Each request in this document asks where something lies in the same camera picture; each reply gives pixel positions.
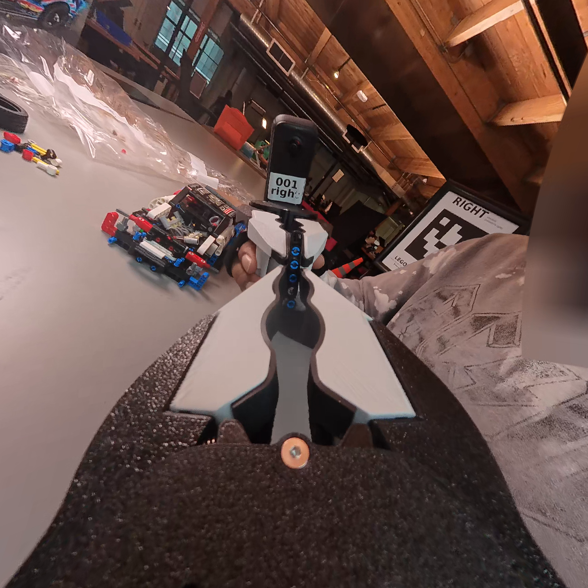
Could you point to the red storage bin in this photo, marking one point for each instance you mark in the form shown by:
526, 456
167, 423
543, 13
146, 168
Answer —
234, 126

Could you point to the white air vent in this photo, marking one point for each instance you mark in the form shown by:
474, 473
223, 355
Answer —
280, 57

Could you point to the person's grey printed sweatshirt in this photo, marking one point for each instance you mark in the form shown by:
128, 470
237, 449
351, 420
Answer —
482, 390

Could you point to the framed marker sign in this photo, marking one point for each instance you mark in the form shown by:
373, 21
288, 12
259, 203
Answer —
459, 225

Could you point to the pile of small toy bricks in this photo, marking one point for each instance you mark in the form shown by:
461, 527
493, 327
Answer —
32, 151

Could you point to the silver ventilation duct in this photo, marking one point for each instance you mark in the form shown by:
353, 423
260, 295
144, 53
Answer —
317, 96

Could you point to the orange traffic cone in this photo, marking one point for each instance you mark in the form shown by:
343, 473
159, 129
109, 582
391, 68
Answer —
349, 268

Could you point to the paned window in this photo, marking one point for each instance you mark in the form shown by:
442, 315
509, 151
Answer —
213, 57
174, 30

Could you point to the black toy beam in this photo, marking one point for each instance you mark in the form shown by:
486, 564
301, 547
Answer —
294, 257

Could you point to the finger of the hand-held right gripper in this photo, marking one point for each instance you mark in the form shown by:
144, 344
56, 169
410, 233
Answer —
266, 234
314, 243

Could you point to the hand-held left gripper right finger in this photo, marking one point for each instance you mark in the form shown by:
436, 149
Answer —
363, 363

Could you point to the blue toy racing car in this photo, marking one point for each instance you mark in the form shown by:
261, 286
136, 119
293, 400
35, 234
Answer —
46, 11

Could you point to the grey desk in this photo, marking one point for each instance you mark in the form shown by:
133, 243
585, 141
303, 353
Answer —
92, 344

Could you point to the clear plastic bag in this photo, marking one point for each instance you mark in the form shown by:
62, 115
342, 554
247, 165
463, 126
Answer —
115, 119

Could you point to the toy brick car model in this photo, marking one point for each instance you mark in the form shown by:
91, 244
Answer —
174, 234

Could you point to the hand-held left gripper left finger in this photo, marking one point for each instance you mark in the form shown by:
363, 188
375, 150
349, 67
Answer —
216, 363

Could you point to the black toy tire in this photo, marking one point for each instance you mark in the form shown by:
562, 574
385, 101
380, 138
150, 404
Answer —
11, 115

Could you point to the person's right hand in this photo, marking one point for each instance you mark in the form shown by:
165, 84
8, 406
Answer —
248, 266

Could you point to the person's right forearm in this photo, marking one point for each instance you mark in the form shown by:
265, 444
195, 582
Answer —
436, 271

